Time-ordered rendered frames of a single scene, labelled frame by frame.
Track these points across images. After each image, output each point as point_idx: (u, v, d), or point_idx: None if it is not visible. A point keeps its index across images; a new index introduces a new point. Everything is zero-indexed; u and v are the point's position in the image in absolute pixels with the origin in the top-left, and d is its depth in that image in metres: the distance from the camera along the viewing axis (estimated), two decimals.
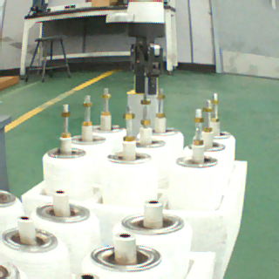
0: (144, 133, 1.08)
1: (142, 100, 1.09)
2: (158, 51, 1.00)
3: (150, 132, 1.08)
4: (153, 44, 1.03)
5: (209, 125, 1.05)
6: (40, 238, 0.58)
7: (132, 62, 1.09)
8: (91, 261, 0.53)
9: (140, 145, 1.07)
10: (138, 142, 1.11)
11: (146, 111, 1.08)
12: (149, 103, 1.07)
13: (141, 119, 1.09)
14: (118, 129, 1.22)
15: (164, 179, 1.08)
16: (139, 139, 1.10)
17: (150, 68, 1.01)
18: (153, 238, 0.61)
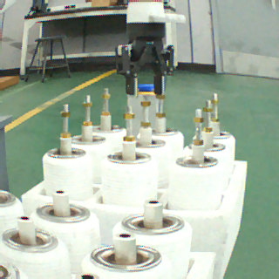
0: (147, 132, 1.10)
1: (150, 103, 1.08)
2: (168, 49, 1.10)
3: (141, 130, 1.10)
4: (158, 44, 1.08)
5: (209, 125, 1.05)
6: (40, 238, 0.58)
7: (140, 64, 1.03)
8: (91, 261, 0.53)
9: (152, 140, 1.11)
10: (152, 145, 1.08)
11: (143, 112, 1.08)
12: (140, 104, 1.08)
13: (150, 121, 1.08)
14: (118, 129, 1.22)
15: None
16: (151, 140, 1.09)
17: (173, 65, 1.10)
18: (153, 238, 0.61)
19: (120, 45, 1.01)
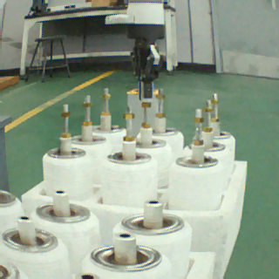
0: (149, 132, 1.10)
1: (147, 103, 1.09)
2: (158, 61, 1.01)
3: (143, 130, 1.10)
4: (154, 47, 1.02)
5: (209, 125, 1.05)
6: (40, 238, 0.58)
7: (135, 66, 1.07)
8: (91, 261, 0.53)
9: (154, 140, 1.11)
10: (150, 146, 1.08)
11: (145, 113, 1.08)
12: (146, 106, 1.07)
13: None
14: (118, 129, 1.22)
15: None
16: (151, 140, 1.09)
17: (146, 75, 1.03)
18: (153, 238, 0.61)
19: None
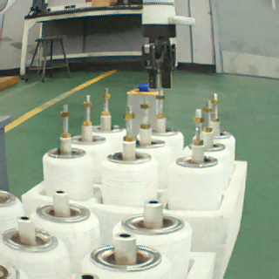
0: (151, 132, 1.09)
1: (148, 105, 1.07)
2: (170, 48, 1.23)
3: (146, 130, 1.10)
4: None
5: (209, 125, 1.05)
6: (40, 238, 0.58)
7: (161, 62, 1.14)
8: (91, 261, 0.53)
9: (158, 143, 1.09)
10: (143, 146, 1.07)
11: (144, 114, 1.08)
12: (141, 105, 1.08)
13: (148, 124, 1.08)
14: (118, 129, 1.22)
15: None
16: (147, 141, 1.08)
17: (175, 62, 1.23)
18: (153, 238, 0.61)
19: (146, 44, 1.11)
